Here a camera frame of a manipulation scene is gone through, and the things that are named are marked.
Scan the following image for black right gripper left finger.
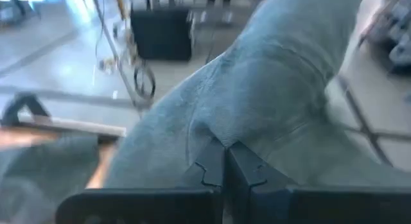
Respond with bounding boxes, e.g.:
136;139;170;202
56;137;225;224

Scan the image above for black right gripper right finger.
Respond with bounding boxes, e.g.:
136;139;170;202
226;141;411;224

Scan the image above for black box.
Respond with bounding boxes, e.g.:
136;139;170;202
130;7;193;62

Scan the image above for coiled black cable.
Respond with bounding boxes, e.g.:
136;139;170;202
133;65;157;100

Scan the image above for long black floor cable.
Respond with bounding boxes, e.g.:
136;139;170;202
89;0;152;112

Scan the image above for tangled white cables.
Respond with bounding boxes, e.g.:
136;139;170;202
94;0;139;74

